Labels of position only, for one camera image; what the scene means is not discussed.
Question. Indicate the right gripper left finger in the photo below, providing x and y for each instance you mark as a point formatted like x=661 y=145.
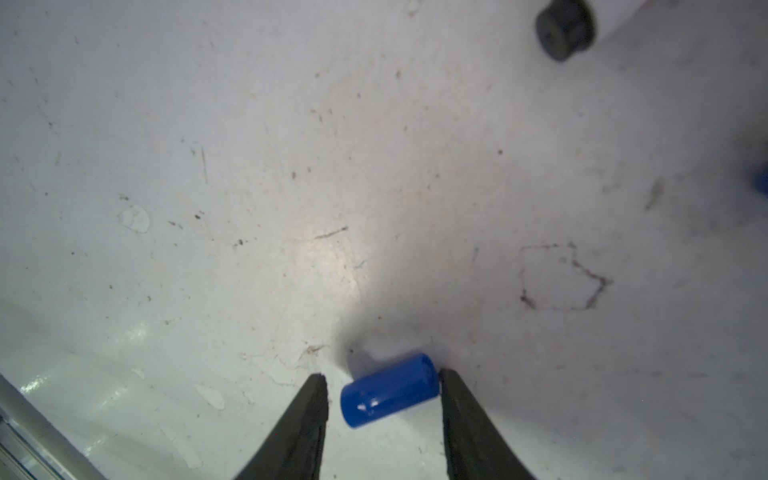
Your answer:
x=294 y=447

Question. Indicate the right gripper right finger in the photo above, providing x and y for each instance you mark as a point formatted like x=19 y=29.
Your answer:
x=474 y=448

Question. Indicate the aluminium rail base frame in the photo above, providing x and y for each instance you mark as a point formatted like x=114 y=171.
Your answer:
x=32 y=448

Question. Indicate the white marker pen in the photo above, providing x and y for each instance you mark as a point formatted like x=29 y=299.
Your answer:
x=760 y=181
x=567 y=27

